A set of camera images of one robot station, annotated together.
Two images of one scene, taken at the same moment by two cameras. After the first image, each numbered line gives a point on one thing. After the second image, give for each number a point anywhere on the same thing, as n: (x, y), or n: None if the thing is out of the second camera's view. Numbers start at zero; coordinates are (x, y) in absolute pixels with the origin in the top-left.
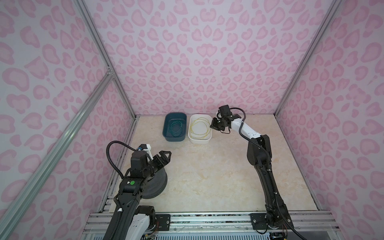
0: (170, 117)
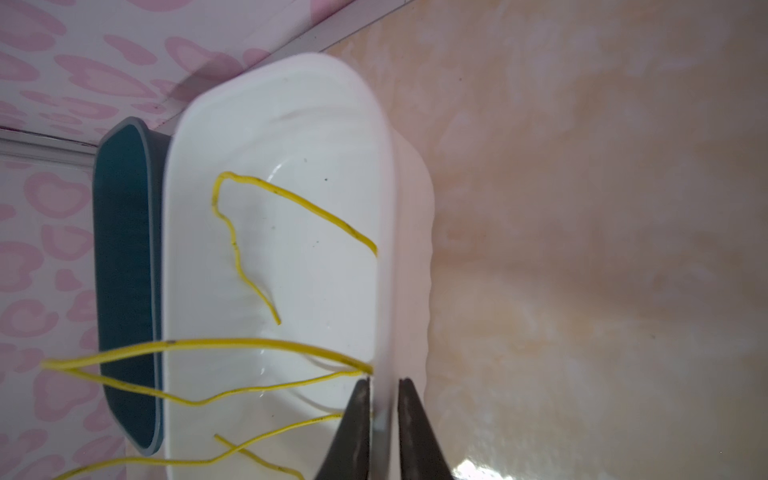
0: (128, 172)
